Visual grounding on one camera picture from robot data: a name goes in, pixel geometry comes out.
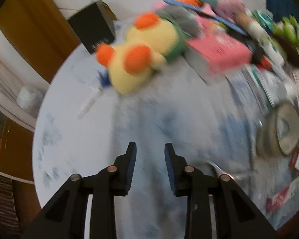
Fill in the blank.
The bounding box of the pink ointment box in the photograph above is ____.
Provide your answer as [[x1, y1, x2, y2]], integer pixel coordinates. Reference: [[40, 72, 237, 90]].
[[266, 176, 299, 213]]

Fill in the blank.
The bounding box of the grey tape roll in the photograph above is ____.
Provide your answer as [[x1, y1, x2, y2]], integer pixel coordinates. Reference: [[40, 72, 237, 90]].
[[256, 101, 299, 158]]

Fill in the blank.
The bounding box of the white blue brush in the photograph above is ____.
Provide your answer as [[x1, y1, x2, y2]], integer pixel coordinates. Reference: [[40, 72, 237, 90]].
[[77, 71, 112, 119]]

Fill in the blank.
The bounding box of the pink tissue pack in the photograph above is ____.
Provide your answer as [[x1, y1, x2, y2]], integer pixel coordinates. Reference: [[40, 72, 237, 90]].
[[184, 33, 252, 79]]

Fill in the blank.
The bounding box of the black speaker box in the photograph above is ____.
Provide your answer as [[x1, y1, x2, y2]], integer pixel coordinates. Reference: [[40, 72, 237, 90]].
[[67, 0, 117, 54]]

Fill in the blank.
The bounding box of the yellow duck plush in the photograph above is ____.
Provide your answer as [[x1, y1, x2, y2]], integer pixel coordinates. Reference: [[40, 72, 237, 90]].
[[96, 12, 186, 96]]

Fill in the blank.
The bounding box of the green frog plush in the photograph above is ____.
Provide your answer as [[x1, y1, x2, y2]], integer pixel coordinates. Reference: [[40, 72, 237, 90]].
[[271, 16, 299, 64]]

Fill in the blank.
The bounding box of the grey plush toy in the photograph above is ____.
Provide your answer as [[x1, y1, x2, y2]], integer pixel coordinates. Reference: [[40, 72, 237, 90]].
[[154, 5, 201, 37]]

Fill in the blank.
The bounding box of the teal pig plush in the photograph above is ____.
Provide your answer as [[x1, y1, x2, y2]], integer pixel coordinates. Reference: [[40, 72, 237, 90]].
[[200, 0, 246, 21]]

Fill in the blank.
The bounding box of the blue plastic storage crate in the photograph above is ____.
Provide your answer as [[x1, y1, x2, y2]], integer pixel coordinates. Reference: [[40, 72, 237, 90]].
[[266, 0, 299, 22]]

